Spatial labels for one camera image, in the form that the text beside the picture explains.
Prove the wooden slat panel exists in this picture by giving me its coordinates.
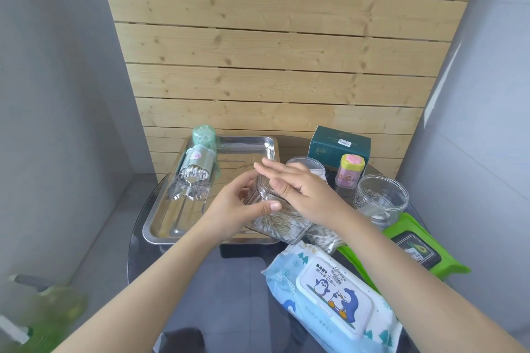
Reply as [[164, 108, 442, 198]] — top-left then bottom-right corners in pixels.
[[94, 0, 488, 181]]

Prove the dark green cardboard box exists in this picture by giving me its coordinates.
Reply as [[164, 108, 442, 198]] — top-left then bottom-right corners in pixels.
[[308, 125, 372, 170]]

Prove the person's left hand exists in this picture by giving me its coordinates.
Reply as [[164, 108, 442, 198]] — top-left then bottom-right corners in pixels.
[[205, 169, 282, 242]]

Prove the person's right hand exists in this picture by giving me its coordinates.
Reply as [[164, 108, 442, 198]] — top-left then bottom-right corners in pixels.
[[253, 157, 353, 228]]

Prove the green wet wipes packet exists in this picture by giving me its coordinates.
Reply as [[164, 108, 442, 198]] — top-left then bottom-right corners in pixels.
[[337, 212, 471, 289]]

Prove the clear jar of metal clips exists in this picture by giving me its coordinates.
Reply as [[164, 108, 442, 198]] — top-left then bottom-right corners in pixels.
[[353, 174, 410, 228]]

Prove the clear square cotton swab jar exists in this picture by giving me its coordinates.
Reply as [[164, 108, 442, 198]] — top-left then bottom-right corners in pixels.
[[243, 173, 315, 242]]

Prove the toothpick bottle with pink lid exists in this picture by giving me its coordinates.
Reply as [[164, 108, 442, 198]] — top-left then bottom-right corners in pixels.
[[335, 154, 366, 190]]

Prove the blue penguin wet wipes packet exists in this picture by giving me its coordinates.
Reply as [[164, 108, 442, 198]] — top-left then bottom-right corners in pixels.
[[261, 240, 403, 353]]

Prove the stainless steel tray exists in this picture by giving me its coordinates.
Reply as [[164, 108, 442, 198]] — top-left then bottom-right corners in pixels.
[[142, 135, 281, 245]]

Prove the green-lidded cotton swab jar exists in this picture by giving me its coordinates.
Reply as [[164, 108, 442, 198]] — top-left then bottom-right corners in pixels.
[[177, 125, 218, 184]]

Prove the person's right forearm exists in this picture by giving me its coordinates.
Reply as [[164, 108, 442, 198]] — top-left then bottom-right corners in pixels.
[[331, 202, 530, 353]]

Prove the green spray bottle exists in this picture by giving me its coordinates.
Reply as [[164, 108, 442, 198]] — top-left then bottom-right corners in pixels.
[[0, 274, 88, 353]]

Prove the clear round cotton swab jar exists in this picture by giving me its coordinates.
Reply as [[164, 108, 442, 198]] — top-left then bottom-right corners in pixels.
[[286, 157, 346, 256]]

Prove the person's left forearm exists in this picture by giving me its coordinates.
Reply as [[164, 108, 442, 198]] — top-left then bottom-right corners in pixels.
[[53, 216, 222, 353]]

